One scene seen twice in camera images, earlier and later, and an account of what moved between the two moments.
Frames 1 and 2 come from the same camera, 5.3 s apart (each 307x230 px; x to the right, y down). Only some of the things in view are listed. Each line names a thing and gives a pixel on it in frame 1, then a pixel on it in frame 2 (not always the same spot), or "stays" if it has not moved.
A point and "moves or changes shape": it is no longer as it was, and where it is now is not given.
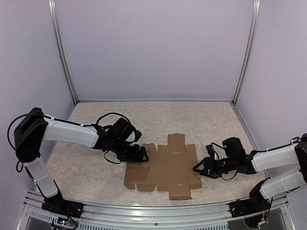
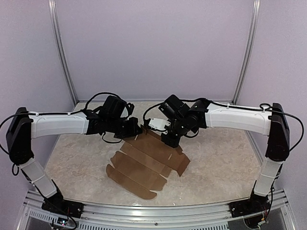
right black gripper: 213,174 to 172,143
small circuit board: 62,221 stays
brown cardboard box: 174,168 moves or changes shape
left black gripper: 135,156 to 133,131
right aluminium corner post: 248,52 stays
